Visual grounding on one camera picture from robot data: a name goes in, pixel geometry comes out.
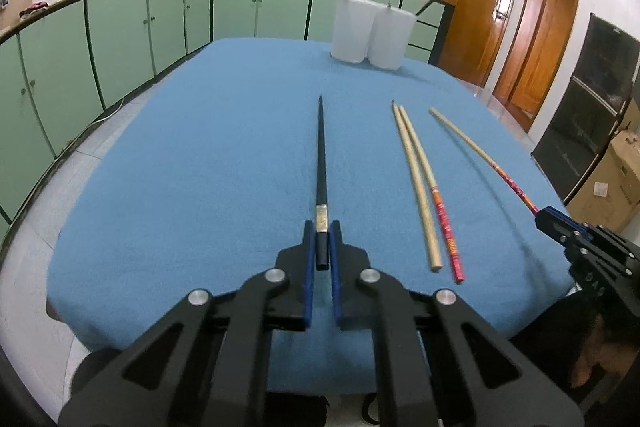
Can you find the white plastic holder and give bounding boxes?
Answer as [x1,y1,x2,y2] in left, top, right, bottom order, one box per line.
[367,6,416,70]
[331,0,381,64]

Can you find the right hand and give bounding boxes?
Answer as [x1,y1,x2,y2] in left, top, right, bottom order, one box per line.
[570,313,639,388]

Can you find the left white plastic holder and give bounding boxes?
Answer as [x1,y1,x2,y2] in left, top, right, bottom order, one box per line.
[331,0,381,64]

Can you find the cardboard box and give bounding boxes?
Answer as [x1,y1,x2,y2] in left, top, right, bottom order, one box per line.
[567,100,639,233]

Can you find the green lower kitchen cabinets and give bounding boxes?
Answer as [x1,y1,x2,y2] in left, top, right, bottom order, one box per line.
[0,0,456,249]

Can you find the black chopstick silver band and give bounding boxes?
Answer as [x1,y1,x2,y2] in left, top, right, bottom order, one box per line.
[316,96,329,271]

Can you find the right white plastic holder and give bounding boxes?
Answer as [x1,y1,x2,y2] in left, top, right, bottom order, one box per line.
[367,6,416,70]

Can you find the red patterned bamboo chopstick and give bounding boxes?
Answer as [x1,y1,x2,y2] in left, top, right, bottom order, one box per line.
[399,106,465,284]

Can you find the far wooden door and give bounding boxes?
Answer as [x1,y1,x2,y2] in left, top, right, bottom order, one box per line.
[494,0,579,131]

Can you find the red handled bamboo chopstick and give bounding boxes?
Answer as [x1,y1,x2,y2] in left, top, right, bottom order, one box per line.
[428,107,538,215]

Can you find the plain bamboo chopstick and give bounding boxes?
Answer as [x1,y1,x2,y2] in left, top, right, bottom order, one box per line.
[392,102,442,272]

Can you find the blue table mat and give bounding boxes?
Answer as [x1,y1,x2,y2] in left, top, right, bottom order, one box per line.
[45,37,575,396]

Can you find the black glass cabinet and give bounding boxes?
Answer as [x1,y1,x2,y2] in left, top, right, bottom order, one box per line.
[533,14,639,202]

